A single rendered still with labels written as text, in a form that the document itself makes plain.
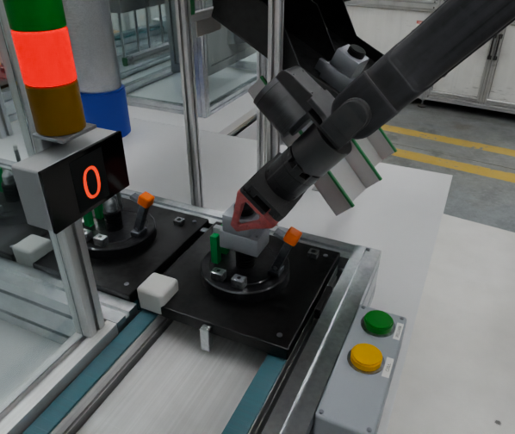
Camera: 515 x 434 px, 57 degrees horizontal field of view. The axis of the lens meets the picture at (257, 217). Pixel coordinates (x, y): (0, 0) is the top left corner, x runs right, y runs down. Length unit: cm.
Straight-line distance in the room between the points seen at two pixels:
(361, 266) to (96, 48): 102
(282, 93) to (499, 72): 408
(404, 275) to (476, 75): 376
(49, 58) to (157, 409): 43
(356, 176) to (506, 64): 368
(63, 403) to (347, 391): 35
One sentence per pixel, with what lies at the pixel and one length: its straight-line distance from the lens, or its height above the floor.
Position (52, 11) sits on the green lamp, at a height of 138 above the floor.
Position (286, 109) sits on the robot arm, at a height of 126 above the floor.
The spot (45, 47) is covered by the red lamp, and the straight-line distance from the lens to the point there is 50.
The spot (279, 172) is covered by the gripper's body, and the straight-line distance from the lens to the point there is 61.
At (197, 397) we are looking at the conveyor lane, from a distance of 67.
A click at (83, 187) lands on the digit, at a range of 55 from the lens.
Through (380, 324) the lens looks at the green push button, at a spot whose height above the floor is 97.
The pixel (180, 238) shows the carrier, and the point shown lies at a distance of 86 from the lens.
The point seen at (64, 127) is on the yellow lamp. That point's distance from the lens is 53.
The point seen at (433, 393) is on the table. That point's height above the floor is 86.
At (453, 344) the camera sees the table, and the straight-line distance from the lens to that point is 87.
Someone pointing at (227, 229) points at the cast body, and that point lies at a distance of 70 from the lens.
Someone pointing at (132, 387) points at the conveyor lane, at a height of 92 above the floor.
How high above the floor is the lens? 144
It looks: 31 degrees down
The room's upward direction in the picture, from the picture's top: straight up
